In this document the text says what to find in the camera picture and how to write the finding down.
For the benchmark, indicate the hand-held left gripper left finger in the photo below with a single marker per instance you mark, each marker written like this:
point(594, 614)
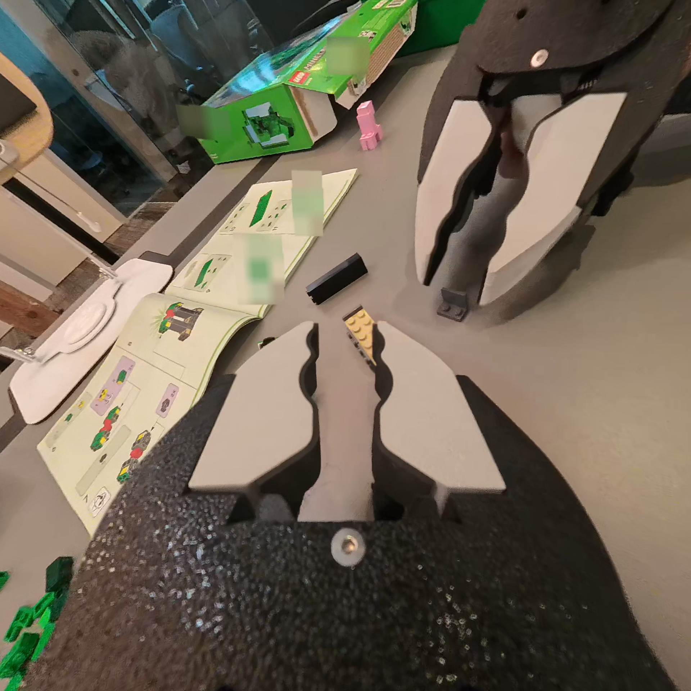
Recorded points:
point(259, 426)

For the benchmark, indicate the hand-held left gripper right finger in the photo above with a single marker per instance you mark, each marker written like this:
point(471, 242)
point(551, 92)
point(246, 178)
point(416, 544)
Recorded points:
point(437, 426)

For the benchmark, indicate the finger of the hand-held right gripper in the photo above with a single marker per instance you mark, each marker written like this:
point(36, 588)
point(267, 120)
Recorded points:
point(567, 162)
point(453, 156)

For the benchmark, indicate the dark grey bracket brick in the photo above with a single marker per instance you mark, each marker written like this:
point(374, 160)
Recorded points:
point(452, 310)

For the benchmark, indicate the tan and black brick assembly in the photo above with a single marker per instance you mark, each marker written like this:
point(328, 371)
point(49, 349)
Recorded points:
point(360, 332)

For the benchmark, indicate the grey desk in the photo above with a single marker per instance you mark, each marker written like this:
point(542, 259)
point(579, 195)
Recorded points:
point(594, 351)

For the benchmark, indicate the person's right hand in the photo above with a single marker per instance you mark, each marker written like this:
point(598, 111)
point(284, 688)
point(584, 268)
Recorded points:
point(510, 159)

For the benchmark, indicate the pink brick figure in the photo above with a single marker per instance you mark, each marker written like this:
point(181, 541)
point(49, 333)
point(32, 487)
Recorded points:
point(370, 127)

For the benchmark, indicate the green stacked plastic bins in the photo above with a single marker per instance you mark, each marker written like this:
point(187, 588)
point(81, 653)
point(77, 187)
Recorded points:
point(448, 21)

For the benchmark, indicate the open instruction booklet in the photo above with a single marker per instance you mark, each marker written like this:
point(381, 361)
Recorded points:
point(162, 345)

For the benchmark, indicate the long black brick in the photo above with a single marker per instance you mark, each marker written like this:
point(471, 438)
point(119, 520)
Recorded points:
point(337, 278)

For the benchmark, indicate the green toy brick box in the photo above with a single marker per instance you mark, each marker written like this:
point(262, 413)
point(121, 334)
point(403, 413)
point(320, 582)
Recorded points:
point(270, 124)

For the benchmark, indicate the beige low cabinet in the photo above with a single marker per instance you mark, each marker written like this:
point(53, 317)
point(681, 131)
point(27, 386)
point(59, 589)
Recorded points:
point(32, 243)

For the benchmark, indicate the pile of green bricks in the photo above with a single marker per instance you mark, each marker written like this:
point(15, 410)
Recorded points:
point(24, 626)

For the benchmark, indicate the round wooden edge table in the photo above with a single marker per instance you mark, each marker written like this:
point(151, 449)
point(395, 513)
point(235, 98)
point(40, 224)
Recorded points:
point(16, 102)

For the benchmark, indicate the white rounded base plate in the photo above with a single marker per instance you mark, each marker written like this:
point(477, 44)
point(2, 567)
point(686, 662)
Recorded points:
point(135, 280)

